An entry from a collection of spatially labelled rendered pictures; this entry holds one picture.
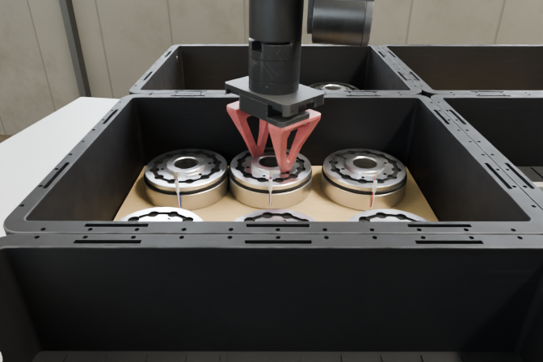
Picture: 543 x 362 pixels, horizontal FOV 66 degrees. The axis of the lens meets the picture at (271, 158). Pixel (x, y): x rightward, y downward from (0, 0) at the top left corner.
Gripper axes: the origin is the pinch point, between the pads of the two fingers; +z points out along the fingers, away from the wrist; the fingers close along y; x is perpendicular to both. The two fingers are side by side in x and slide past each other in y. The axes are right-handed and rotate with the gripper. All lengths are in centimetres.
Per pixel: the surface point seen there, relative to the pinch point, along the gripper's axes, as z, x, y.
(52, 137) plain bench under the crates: 19, 6, 67
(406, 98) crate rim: -6.2, -16.5, -8.0
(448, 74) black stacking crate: -1, -50, 1
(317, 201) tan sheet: 3.9, -1.6, -6.4
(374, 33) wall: 16, -150, 81
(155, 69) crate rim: -5.3, -0.3, 26.7
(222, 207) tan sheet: 4.2, 7.3, 0.6
